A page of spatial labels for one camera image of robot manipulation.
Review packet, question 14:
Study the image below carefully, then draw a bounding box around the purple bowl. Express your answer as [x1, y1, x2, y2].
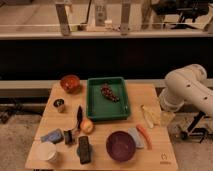
[106, 131, 136, 162]

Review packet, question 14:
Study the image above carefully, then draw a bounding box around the blue sponge block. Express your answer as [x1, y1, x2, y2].
[41, 129, 63, 144]

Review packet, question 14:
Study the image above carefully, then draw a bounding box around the green plastic tray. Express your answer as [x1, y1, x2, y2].
[86, 77, 131, 121]

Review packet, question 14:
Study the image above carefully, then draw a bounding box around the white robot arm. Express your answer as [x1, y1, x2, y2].
[159, 64, 213, 117]

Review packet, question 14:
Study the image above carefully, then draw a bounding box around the small dark-topped cup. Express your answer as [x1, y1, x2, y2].
[53, 99, 65, 113]

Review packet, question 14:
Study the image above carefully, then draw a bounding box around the dark purple eggplant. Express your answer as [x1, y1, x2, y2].
[77, 106, 83, 129]

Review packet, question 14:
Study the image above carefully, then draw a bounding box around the small black brush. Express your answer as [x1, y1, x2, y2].
[64, 130, 75, 145]

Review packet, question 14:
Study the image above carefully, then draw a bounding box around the peach apple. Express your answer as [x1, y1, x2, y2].
[80, 119, 94, 134]

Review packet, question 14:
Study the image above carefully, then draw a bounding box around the grey-blue folded towel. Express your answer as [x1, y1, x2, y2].
[128, 127, 144, 149]

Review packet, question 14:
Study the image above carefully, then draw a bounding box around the orange carrot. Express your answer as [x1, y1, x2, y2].
[136, 124, 152, 150]

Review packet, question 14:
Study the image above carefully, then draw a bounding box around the orange-brown bowl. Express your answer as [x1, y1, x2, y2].
[60, 75, 80, 93]

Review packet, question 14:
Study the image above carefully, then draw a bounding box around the black rectangular remote block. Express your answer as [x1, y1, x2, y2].
[79, 136, 91, 164]

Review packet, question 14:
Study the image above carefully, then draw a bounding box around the white paper cup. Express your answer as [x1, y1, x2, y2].
[36, 142, 57, 163]

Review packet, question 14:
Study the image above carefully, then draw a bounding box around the dark red grape bunch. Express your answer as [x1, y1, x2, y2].
[101, 83, 119, 102]

